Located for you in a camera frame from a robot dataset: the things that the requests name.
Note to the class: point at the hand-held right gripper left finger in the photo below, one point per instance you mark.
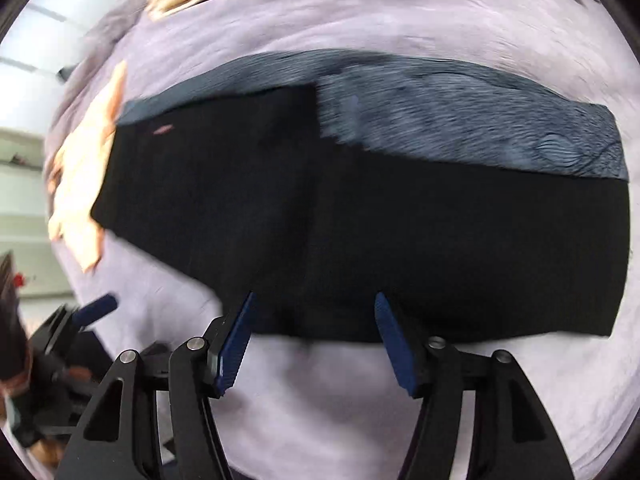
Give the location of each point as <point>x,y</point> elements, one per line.
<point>235,350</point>

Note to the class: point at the peach cloth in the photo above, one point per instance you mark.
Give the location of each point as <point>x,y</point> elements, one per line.
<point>80,170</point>

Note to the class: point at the lilac embossed blanket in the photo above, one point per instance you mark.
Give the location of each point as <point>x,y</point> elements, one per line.
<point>400,10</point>

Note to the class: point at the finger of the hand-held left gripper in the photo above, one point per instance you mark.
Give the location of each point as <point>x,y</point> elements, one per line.
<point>95,310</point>
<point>57,324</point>

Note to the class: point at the black pants with floral stripe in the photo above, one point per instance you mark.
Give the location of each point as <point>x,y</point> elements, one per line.
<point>400,240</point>

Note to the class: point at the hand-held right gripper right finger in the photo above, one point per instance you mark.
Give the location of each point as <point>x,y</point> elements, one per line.
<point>395,345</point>

